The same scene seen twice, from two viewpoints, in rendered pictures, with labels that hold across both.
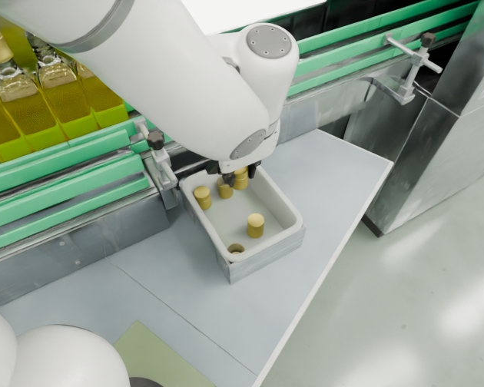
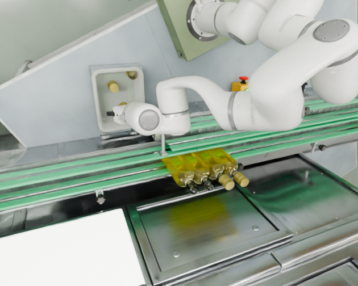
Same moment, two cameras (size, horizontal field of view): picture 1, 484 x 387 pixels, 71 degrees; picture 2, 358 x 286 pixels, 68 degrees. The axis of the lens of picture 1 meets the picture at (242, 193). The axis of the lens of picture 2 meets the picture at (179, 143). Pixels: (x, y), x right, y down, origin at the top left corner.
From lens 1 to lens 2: 0.51 m
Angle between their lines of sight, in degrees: 38
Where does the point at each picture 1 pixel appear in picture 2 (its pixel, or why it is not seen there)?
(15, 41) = (209, 202)
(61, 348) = (245, 32)
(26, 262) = not seen: hidden behind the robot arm
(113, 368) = (233, 22)
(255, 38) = (154, 123)
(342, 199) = (42, 84)
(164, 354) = (183, 41)
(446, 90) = not seen: outside the picture
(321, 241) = (74, 63)
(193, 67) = (208, 85)
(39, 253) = not seen: hidden behind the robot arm
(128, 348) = (194, 51)
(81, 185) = (198, 125)
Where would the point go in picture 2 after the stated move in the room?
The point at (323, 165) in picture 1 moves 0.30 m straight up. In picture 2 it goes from (41, 115) to (35, 154)
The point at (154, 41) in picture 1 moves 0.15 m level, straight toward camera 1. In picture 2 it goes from (220, 92) to (244, 17)
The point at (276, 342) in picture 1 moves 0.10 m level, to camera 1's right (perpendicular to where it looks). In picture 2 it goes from (128, 23) to (101, 7)
